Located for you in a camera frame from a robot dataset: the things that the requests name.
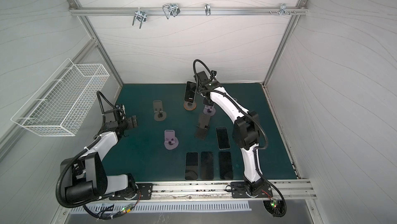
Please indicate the white slotted cable duct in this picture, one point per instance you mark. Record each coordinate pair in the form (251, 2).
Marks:
(170, 207)

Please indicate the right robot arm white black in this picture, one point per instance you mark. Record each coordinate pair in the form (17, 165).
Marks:
(246, 132)

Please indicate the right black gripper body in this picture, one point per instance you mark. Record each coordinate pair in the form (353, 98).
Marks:
(208, 100)

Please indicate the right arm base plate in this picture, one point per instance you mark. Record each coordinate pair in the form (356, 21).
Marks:
(240, 189)

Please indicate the lilac round stand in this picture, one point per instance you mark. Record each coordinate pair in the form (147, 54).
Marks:
(209, 110)
(170, 140)

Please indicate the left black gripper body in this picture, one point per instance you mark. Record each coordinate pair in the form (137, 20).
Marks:
(127, 123)

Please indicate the aluminium crossbar rail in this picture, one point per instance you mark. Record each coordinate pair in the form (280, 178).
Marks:
(185, 11)

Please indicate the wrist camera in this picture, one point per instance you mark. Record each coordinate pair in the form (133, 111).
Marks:
(203, 79)
(116, 118)

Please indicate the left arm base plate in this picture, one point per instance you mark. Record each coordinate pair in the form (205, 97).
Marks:
(143, 192)

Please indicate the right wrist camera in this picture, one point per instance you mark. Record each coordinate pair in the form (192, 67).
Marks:
(203, 79)

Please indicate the wooden round stand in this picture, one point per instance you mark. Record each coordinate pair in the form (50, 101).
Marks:
(190, 106)

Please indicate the lilac rear round stand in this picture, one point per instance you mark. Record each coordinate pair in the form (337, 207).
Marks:
(209, 110)

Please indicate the metal u-bolt clamp left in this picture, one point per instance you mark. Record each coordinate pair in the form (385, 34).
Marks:
(139, 17)

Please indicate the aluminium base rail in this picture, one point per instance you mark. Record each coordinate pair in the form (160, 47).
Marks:
(215, 190)

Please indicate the white wire basket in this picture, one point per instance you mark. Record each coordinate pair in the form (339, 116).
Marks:
(59, 107)

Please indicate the lilac front round stand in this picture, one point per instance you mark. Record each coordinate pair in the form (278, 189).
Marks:
(170, 140)

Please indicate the metal clamp small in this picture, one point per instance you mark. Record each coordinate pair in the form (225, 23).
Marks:
(207, 10)

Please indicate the metal u-bolt clamp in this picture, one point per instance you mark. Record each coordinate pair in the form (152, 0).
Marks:
(171, 9)
(139, 17)

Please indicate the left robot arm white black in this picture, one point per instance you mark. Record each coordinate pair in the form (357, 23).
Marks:
(83, 178)

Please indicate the metal u-bolt clamp middle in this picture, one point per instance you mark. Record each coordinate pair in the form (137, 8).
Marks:
(171, 9)

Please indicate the phone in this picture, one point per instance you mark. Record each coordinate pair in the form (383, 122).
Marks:
(207, 166)
(190, 91)
(222, 138)
(191, 166)
(225, 166)

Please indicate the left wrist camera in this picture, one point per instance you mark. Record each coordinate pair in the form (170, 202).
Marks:
(116, 118)

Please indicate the black folding phone stand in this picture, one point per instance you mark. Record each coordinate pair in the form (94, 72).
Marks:
(203, 127)

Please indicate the metal bracket right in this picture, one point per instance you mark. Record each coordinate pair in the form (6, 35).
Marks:
(283, 10)

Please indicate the grey round stand left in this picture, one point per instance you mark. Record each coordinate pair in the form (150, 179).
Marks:
(159, 113)

